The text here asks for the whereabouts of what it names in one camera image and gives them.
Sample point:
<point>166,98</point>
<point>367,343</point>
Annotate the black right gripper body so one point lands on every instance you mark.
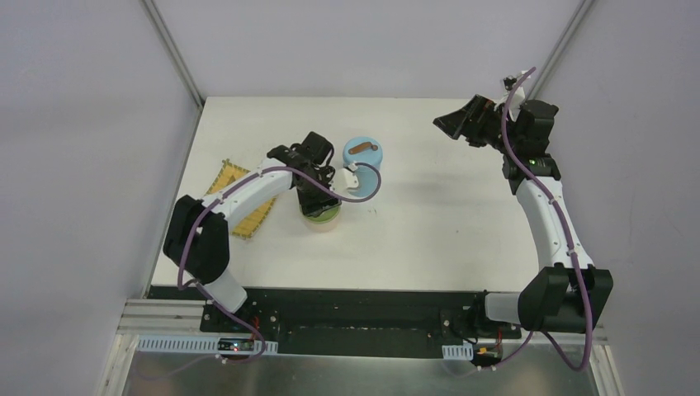
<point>476,119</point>

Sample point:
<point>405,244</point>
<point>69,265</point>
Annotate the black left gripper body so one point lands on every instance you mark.
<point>312,198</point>

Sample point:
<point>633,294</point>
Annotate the green round lid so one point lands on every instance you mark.
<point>324,217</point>

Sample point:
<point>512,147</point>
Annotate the blue round lid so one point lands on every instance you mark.
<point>363,149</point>

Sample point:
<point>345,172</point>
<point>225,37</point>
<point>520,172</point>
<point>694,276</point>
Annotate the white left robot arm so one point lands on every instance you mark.
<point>197,239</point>

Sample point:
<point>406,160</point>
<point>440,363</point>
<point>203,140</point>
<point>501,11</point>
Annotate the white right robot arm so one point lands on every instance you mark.
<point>568,293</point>

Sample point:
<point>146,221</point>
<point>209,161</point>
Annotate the stainless steel bowl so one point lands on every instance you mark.
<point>319,225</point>

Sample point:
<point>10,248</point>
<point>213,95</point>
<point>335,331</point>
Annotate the blue cylindrical container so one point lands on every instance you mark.
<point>368,178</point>

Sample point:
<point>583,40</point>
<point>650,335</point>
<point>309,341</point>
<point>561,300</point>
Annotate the yellow bamboo mat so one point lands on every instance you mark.
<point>249,225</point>

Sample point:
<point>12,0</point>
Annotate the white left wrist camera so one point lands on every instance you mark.
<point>345,179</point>

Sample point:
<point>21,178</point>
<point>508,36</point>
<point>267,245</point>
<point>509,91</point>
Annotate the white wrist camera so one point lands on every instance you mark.
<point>345,179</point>
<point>514,93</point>

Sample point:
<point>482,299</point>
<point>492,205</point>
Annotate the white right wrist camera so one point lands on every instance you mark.
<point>514,93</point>

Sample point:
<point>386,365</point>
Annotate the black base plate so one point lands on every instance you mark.
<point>400,324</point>

